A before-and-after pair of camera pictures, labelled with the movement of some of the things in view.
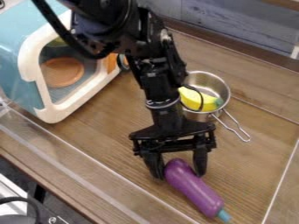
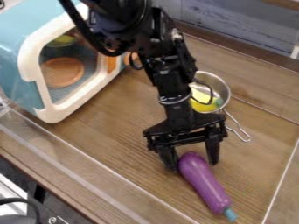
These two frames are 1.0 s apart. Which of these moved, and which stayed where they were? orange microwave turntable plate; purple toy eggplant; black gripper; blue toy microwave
Moved: purple toy eggplant; black gripper
Stayed: orange microwave turntable plate; blue toy microwave
